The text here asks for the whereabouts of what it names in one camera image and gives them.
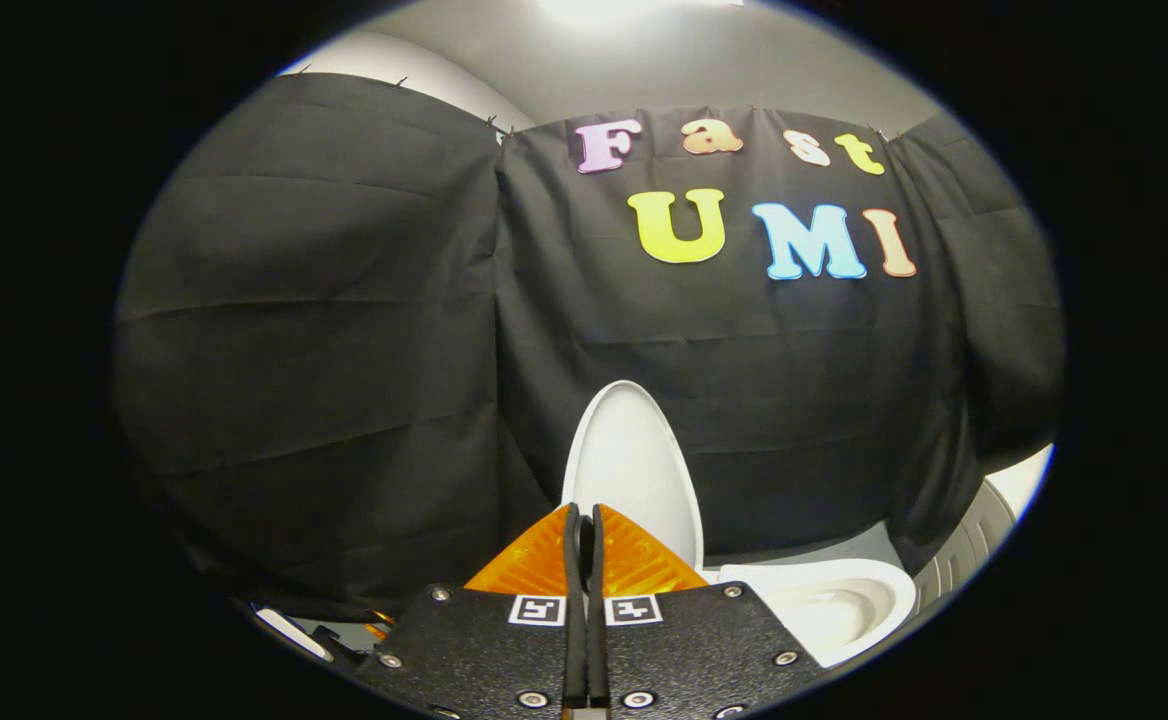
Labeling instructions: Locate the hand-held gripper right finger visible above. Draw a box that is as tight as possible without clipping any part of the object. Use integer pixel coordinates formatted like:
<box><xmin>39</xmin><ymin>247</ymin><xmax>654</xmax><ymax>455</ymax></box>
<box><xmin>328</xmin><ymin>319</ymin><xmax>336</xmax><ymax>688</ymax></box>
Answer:
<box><xmin>587</xmin><ymin>503</ymin><xmax>827</xmax><ymax>720</ymax></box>

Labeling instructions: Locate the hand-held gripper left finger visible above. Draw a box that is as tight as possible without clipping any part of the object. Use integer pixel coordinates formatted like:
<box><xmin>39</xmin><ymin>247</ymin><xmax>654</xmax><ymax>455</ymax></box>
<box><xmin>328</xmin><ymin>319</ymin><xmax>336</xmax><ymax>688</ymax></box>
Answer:
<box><xmin>354</xmin><ymin>503</ymin><xmax>587</xmax><ymax>719</ymax></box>

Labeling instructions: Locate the white toilet lid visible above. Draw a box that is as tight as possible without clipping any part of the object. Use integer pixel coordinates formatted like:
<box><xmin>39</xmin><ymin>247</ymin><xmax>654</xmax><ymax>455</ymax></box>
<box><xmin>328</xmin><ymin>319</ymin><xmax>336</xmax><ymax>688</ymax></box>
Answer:
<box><xmin>561</xmin><ymin>380</ymin><xmax>705</xmax><ymax>571</ymax></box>

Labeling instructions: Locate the white toilet seat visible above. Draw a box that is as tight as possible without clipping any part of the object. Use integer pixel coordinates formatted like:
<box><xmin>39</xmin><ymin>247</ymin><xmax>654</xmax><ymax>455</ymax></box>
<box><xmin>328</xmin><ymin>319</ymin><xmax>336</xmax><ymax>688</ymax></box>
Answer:
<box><xmin>719</xmin><ymin>558</ymin><xmax>917</xmax><ymax>669</ymax></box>

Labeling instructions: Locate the white toilet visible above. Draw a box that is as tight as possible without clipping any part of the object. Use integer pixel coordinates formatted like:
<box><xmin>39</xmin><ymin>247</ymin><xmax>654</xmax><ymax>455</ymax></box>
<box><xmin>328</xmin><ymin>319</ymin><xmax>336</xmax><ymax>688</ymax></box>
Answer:
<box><xmin>704</xmin><ymin>558</ymin><xmax>917</xmax><ymax>669</ymax></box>

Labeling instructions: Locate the white oblong object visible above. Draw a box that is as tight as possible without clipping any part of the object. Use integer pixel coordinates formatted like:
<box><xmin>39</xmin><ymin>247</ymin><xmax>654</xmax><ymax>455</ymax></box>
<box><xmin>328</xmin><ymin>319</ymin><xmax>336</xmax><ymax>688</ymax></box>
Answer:
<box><xmin>254</xmin><ymin>607</ymin><xmax>335</xmax><ymax>663</ymax></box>

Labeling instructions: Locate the white drawer cabinet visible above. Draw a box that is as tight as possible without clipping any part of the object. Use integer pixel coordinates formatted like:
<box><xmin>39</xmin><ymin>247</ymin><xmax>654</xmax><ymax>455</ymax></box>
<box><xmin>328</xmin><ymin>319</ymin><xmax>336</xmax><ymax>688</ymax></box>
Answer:
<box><xmin>909</xmin><ymin>445</ymin><xmax>1055</xmax><ymax>616</ymax></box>

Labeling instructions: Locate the black backdrop cloth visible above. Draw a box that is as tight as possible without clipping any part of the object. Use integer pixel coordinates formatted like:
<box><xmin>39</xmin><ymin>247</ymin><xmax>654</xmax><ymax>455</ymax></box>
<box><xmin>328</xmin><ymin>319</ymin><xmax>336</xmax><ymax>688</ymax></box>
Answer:
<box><xmin>112</xmin><ymin>72</ymin><xmax>1065</xmax><ymax>621</ymax></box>

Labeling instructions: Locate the large ceiling light panel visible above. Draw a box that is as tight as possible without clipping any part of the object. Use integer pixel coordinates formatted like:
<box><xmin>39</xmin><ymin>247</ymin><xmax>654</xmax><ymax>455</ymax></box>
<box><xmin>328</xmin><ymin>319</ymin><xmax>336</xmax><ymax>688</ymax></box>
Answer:
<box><xmin>539</xmin><ymin>0</ymin><xmax>745</xmax><ymax>26</ymax></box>

